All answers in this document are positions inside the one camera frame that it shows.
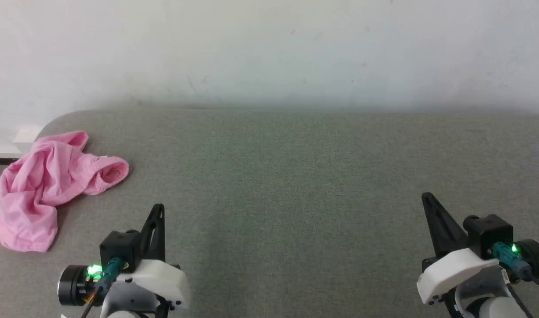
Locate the pink shorts garment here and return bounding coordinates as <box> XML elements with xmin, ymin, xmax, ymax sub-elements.
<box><xmin>0</xmin><ymin>130</ymin><xmax>130</xmax><ymax>253</ymax></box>

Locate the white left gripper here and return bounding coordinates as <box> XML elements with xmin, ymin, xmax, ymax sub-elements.
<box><xmin>115</xmin><ymin>204</ymin><xmax>191</xmax><ymax>310</ymax></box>

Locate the grey fabric sofa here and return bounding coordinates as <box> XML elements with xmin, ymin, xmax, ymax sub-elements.
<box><xmin>0</xmin><ymin>108</ymin><xmax>539</xmax><ymax>318</ymax></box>

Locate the white baseboard block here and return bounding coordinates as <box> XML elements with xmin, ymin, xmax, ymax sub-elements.
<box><xmin>0</xmin><ymin>125</ymin><xmax>45</xmax><ymax>156</ymax></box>

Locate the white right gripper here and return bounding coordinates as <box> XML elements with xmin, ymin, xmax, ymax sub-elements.
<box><xmin>417</xmin><ymin>192</ymin><xmax>501</xmax><ymax>306</ymax></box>

